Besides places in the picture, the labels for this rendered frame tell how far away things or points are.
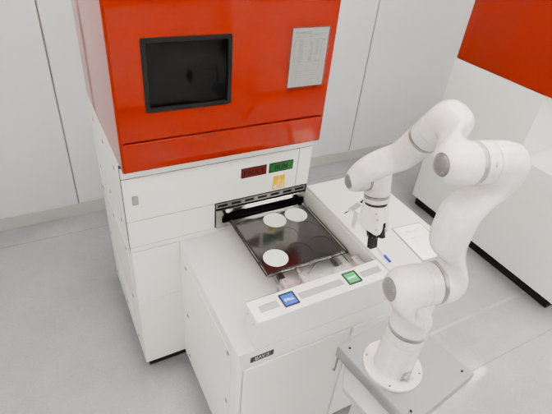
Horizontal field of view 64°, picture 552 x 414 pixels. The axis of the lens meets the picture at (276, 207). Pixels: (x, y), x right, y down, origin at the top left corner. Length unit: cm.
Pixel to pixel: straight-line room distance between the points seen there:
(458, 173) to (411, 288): 35
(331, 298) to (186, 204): 70
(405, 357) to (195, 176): 100
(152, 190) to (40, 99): 153
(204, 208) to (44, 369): 126
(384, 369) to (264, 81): 104
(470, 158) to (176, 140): 99
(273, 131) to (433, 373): 102
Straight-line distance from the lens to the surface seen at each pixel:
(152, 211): 181
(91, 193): 349
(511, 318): 325
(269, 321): 147
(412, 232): 193
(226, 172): 182
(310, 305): 153
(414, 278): 122
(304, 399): 204
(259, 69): 163
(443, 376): 161
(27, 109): 316
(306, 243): 184
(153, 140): 160
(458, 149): 102
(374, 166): 132
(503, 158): 107
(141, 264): 197
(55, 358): 269
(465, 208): 112
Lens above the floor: 208
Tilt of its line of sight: 36 degrees down
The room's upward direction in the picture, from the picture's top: 6 degrees clockwise
